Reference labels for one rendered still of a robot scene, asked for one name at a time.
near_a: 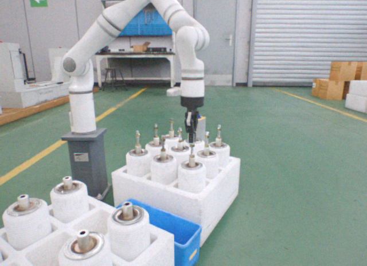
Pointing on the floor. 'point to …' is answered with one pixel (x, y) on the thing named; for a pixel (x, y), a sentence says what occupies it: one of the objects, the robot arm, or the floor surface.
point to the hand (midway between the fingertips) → (191, 137)
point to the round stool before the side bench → (114, 78)
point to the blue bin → (163, 222)
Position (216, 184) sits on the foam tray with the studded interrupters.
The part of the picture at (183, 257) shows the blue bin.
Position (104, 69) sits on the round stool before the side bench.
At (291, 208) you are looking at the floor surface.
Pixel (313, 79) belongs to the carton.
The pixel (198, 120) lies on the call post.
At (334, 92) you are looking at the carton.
